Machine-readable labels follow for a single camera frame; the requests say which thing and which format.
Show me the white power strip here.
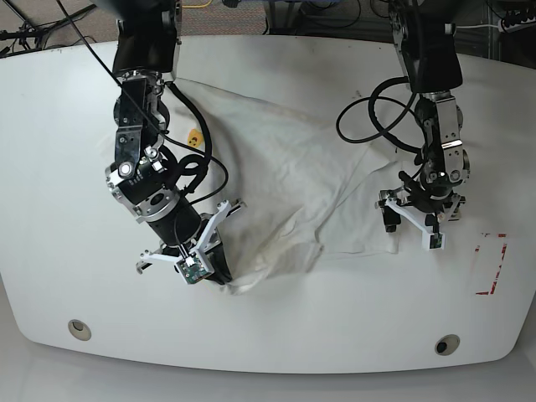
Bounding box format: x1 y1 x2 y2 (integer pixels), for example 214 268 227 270
498 13 535 33

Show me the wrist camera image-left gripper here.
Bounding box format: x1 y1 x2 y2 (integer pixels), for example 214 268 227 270
175 253 212 285

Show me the red tape rectangle marking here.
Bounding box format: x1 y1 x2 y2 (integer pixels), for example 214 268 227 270
470 233 508 296

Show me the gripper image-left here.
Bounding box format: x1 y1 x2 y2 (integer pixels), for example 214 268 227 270
136 199 245 286

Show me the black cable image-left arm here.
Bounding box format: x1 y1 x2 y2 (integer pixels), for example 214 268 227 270
56 1 229 205

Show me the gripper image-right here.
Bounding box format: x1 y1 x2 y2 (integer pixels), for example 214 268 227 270
374 187 466 234

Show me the table cable grommet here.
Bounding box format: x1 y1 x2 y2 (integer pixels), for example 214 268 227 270
68 320 91 342
435 334 461 356

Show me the white printed T-shirt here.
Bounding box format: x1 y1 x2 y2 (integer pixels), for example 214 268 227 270
177 80 398 296

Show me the black tripod stand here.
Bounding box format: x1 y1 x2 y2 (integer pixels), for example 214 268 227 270
1 1 97 59

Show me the left table cable grommet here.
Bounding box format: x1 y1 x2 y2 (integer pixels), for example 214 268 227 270
68 320 91 342

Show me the right table cable grommet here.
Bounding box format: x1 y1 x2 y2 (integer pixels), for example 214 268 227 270
435 334 461 356

